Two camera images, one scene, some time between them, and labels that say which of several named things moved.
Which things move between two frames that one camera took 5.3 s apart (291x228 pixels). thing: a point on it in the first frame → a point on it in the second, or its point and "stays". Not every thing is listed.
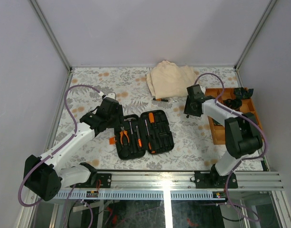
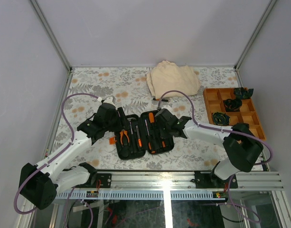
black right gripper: x=187 y=111 → x=163 y=135
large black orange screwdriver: x=152 y=120 → x=151 y=143
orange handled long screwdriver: x=151 y=118 stays
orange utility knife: x=139 y=140 stays
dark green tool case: x=135 y=135 stays
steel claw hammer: x=129 y=119 stays
